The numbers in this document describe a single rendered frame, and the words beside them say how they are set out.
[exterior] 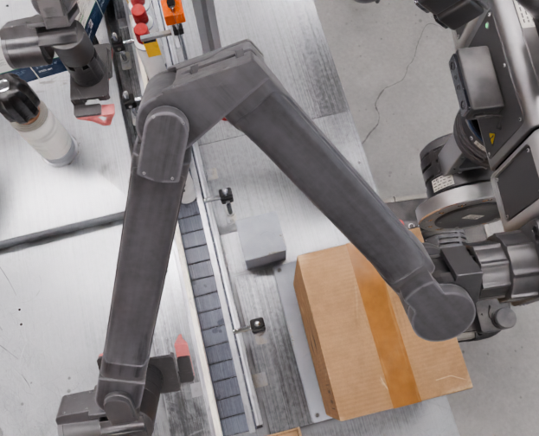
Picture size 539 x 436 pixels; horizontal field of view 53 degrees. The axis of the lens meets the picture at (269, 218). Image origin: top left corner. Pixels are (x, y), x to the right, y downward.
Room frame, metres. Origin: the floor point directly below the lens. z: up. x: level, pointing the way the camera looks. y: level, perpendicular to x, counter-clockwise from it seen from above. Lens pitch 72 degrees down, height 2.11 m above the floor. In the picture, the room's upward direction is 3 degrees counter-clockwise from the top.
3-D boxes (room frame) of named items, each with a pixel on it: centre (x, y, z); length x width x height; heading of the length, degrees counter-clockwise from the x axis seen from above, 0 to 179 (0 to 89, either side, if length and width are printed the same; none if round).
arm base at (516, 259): (0.13, -0.28, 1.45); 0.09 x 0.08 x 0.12; 4
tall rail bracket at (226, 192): (0.43, 0.12, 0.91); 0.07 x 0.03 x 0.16; 102
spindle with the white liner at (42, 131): (0.60, 0.51, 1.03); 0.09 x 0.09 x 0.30
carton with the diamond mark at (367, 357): (0.12, -0.19, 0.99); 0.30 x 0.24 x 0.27; 11
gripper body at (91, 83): (0.54, 0.30, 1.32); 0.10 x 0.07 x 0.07; 4
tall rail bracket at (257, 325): (0.13, 0.05, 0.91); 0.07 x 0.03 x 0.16; 102
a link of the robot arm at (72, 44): (0.54, 0.31, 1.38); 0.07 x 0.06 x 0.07; 95
